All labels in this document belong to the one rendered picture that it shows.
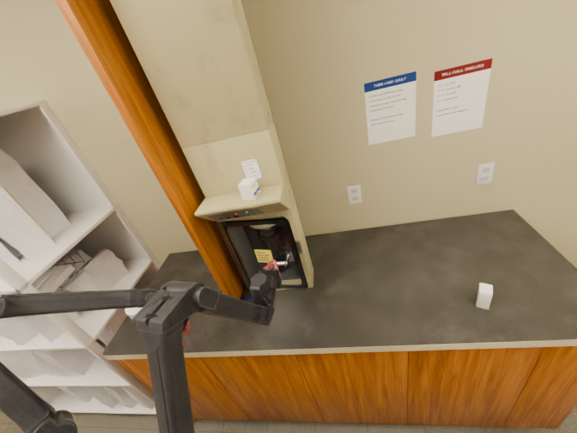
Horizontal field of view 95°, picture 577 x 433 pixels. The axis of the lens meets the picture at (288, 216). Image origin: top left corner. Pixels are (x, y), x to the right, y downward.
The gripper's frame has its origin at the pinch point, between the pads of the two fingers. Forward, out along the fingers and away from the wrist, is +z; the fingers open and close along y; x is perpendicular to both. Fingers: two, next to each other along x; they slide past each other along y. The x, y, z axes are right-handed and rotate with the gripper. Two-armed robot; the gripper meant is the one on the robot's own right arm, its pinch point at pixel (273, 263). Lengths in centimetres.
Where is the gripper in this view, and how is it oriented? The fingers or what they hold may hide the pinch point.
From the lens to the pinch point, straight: 110.7
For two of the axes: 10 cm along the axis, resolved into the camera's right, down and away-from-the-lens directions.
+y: -2.4, -8.1, -5.4
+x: -9.6, 1.4, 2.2
